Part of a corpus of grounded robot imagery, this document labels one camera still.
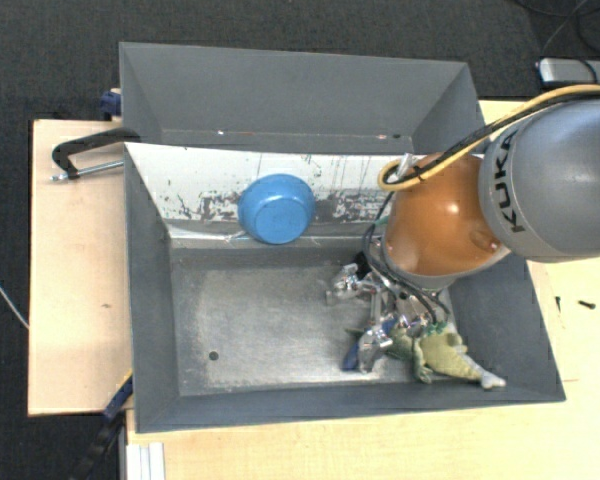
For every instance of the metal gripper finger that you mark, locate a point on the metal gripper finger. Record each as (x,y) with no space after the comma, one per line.
(372,350)
(347,283)

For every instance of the dark blue small tool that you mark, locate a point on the dark blue small tool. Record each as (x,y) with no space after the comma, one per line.
(350,358)

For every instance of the green toy dinosaur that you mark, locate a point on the green toy dinosaur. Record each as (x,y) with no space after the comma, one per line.
(442,353)

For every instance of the grey metal bin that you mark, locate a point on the grey metal bin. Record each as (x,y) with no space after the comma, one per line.
(260,328)

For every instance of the blue plastic bowl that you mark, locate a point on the blue plastic bowl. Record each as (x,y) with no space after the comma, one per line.
(276,210)

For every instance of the small black screw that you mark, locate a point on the small black screw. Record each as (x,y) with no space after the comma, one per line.
(587,305)

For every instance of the pale wood flat board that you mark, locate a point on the pale wood flat board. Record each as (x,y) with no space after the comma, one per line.
(80,278)

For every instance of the black cylinder on white bracket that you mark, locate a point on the black cylinder on white bracket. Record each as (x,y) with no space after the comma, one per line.
(363,261)

